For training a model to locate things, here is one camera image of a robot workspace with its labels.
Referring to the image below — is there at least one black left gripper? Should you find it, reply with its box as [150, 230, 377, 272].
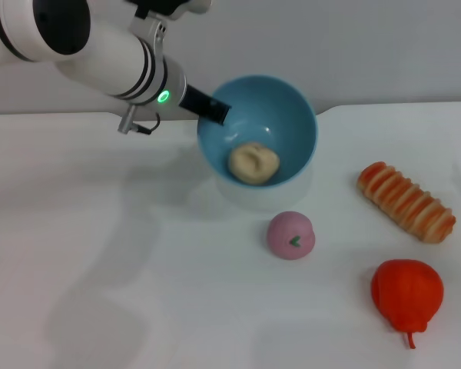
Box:
[177, 84, 232, 126]

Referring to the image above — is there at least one blue plastic bowl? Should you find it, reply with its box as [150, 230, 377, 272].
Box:
[197, 75, 320, 211]

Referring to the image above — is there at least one beige egg yolk pastry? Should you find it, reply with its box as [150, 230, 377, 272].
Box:
[227, 141, 280, 186]

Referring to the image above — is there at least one pink round pastry green leaf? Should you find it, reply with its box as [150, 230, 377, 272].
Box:
[267, 211, 317, 261]

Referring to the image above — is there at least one orange striped bread roll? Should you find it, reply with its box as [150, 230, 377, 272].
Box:
[357, 161, 457, 244]

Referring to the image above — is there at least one red orange persimmon toy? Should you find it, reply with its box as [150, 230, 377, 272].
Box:
[370, 258, 445, 350]

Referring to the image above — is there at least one left arm cable with plug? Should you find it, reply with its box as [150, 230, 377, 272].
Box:
[118, 105, 161, 135]

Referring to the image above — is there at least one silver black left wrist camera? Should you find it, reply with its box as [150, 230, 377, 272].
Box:
[124, 0, 213, 20]

